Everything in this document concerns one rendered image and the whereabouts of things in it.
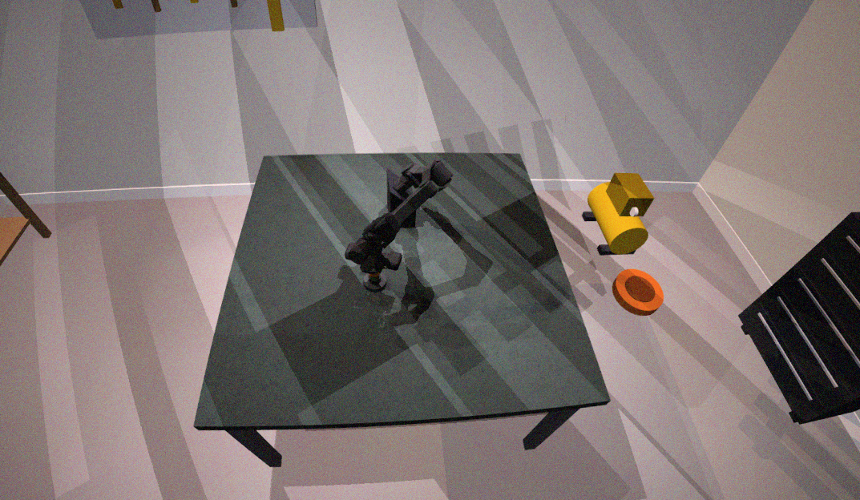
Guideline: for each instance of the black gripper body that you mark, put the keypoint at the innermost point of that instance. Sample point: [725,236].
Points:
[392,260]

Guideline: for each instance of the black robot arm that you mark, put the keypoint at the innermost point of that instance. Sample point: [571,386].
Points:
[386,227]

